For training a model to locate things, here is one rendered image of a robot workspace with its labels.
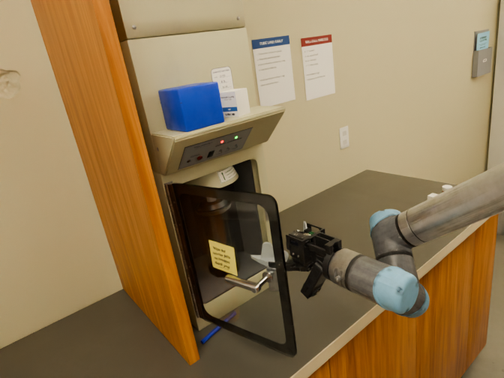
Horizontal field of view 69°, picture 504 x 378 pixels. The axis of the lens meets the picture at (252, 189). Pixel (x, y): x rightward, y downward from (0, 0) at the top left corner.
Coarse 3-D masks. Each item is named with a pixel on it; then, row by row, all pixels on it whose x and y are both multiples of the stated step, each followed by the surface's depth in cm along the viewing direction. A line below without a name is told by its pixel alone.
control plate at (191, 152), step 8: (248, 128) 88; (224, 136) 85; (232, 136) 87; (240, 136) 90; (200, 144) 81; (208, 144) 84; (216, 144) 86; (224, 144) 88; (232, 144) 91; (240, 144) 93; (184, 152) 80; (192, 152) 82; (200, 152) 85; (208, 152) 87; (216, 152) 89; (224, 152) 92; (184, 160) 84; (192, 160) 86; (200, 160) 88
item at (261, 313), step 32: (192, 192) 82; (224, 192) 76; (192, 224) 86; (224, 224) 79; (256, 224) 74; (192, 256) 91; (256, 256) 77; (224, 288) 88; (288, 288) 76; (224, 320) 93; (256, 320) 85; (288, 320) 78; (288, 352) 83
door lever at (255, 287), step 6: (228, 276) 78; (234, 276) 78; (264, 276) 77; (270, 276) 76; (228, 282) 78; (234, 282) 77; (240, 282) 76; (246, 282) 75; (252, 282) 75; (258, 282) 75; (264, 282) 75; (270, 282) 77; (246, 288) 75; (252, 288) 73; (258, 288) 73
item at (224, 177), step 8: (224, 168) 102; (232, 168) 105; (208, 176) 99; (216, 176) 100; (224, 176) 101; (232, 176) 103; (200, 184) 99; (208, 184) 99; (216, 184) 99; (224, 184) 100
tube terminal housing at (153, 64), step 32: (224, 32) 90; (128, 64) 80; (160, 64) 82; (192, 64) 86; (224, 64) 92; (160, 128) 84; (224, 160) 97; (256, 160) 104; (160, 192) 90; (256, 192) 110; (192, 320) 104
